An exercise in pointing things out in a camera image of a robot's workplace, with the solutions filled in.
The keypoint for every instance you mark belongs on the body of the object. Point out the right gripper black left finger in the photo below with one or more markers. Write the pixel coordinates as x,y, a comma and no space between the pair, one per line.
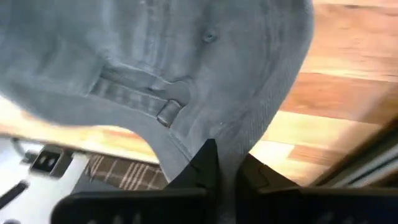
186,202

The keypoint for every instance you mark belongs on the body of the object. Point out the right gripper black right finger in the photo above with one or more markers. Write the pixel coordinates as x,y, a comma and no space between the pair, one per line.
280,205

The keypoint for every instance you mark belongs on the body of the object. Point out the washed grey-blue cap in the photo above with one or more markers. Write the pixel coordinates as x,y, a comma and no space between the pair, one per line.
192,62

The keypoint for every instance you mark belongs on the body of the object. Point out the brown plaid cloth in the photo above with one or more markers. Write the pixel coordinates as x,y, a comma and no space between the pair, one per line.
124,174

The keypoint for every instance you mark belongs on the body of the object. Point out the grey box with black socket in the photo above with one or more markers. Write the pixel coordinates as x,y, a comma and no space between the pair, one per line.
46,161

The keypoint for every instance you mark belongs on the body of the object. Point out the black rod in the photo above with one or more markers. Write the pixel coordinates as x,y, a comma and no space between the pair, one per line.
12,193

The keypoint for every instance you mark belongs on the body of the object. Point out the aluminium frame rail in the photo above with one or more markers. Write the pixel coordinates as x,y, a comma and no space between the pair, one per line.
360,165

